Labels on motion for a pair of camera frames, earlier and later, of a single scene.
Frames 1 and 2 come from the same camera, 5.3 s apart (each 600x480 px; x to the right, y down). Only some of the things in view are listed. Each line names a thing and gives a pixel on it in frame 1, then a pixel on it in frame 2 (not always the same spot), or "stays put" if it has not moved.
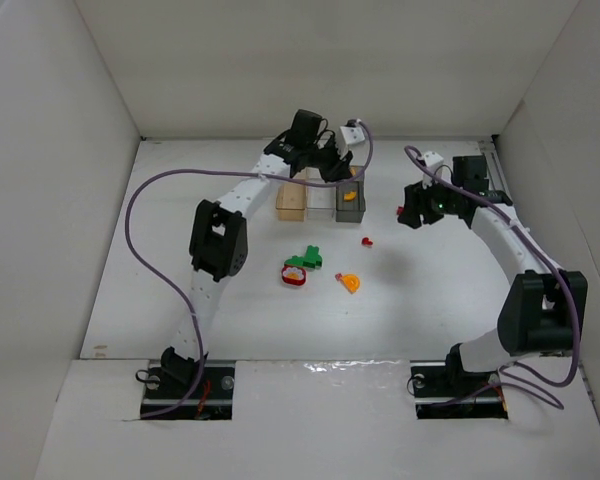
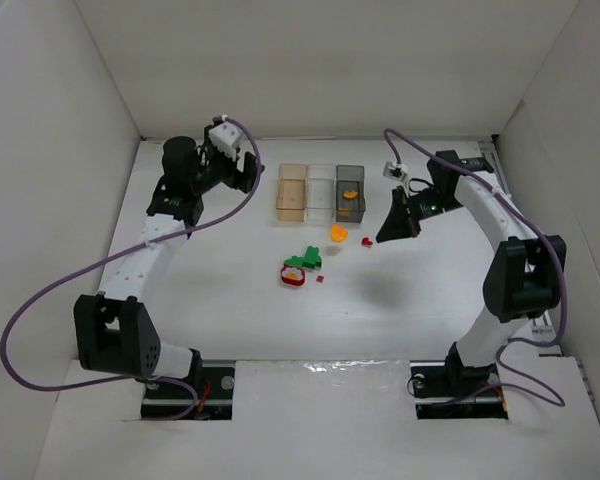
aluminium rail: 492,165 stays put
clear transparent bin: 320,200 stays put
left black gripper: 335,166 → 250,171
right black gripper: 419,204 → 411,214
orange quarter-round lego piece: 351,282 → 338,234
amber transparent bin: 290,200 stays put
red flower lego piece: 294,275 stays put
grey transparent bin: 350,197 stays put
